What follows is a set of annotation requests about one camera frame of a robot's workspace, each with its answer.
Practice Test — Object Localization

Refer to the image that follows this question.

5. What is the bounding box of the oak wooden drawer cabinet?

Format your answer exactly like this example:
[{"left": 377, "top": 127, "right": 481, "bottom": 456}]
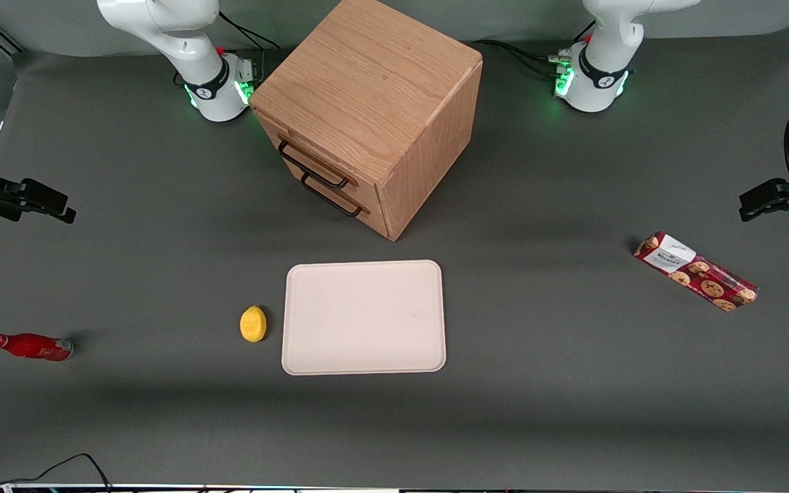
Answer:
[{"left": 249, "top": 0, "right": 484, "bottom": 242}]

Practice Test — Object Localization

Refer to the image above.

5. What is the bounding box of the beige plastic tray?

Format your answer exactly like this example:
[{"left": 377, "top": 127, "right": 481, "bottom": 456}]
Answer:
[{"left": 281, "top": 260, "right": 447, "bottom": 376}]

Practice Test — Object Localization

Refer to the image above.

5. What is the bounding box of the red cookie box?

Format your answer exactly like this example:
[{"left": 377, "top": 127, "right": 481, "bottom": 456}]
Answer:
[{"left": 633, "top": 231, "right": 759, "bottom": 313}]

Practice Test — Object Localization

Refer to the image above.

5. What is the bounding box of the red bottle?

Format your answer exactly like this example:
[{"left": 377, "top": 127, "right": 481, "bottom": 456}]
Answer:
[{"left": 0, "top": 333, "right": 75, "bottom": 362}]

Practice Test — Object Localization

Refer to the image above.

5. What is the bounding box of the yellow lemon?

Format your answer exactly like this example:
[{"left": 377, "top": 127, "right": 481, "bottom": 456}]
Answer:
[{"left": 240, "top": 305, "right": 268, "bottom": 343}]

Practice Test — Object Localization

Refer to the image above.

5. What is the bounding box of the thin black table-edge cable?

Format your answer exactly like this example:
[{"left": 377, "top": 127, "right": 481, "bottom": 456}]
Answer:
[{"left": 0, "top": 453, "right": 113, "bottom": 491}]

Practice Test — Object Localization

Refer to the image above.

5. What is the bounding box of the aluminium frame profile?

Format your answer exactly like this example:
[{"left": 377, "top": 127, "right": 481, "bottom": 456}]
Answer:
[{"left": 0, "top": 14, "right": 26, "bottom": 55}]

